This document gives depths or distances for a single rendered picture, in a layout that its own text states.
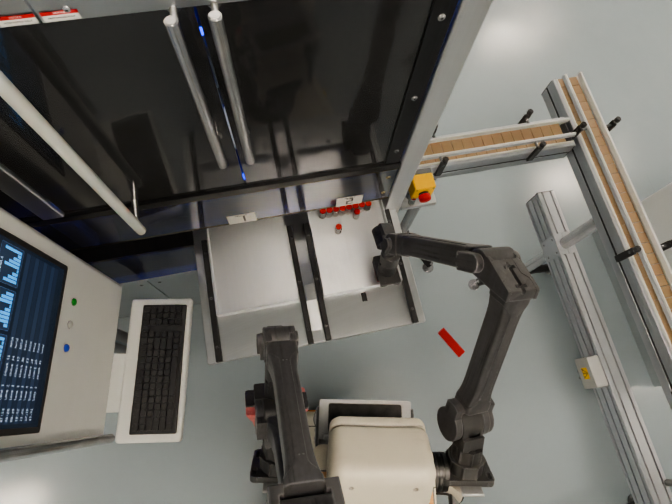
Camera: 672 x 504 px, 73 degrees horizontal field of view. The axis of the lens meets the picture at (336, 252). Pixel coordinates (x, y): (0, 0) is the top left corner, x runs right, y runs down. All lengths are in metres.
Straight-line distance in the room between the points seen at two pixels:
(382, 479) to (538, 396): 1.72
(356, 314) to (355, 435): 0.57
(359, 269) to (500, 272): 0.70
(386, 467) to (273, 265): 0.80
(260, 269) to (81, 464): 1.41
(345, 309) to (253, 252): 0.36
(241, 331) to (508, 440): 1.52
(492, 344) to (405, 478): 0.31
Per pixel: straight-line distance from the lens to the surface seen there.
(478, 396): 1.06
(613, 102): 3.51
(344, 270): 1.52
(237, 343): 1.48
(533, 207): 2.27
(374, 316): 1.49
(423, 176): 1.52
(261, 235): 1.56
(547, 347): 2.65
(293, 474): 0.76
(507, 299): 0.90
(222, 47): 0.76
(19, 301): 1.19
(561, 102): 2.00
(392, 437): 1.01
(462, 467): 1.16
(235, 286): 1.52
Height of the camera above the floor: 2.33
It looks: 71 degrees down
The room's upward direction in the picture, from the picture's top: 9 degrees clockwise
